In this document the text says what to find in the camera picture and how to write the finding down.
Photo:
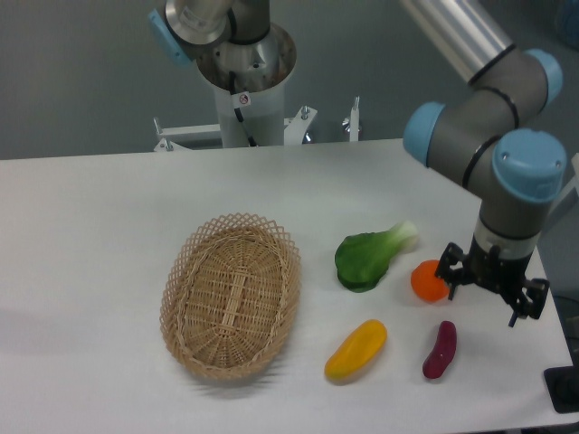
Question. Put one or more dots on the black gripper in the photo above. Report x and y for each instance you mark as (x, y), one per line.
(497, 270)

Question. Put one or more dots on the purple sweet potato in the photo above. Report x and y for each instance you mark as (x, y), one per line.
(442, 353)

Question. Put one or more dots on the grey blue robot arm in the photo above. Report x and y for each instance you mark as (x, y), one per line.
(482, 145)

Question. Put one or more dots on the orange tangerine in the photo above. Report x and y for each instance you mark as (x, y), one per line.
(426, 285)

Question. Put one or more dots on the black device at table edge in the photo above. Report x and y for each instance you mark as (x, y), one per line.
(562, 385)

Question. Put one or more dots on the green bok choy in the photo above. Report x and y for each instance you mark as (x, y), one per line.
(363, 259)

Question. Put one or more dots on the yellow mango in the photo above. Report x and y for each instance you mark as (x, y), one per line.
(357, 352)

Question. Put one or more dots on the woven wicker basket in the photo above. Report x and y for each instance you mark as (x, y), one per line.
(231, 297)

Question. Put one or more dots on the white frame at right edge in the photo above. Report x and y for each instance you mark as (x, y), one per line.
(565, 201)

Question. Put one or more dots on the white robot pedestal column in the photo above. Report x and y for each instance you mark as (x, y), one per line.
(248, 82)

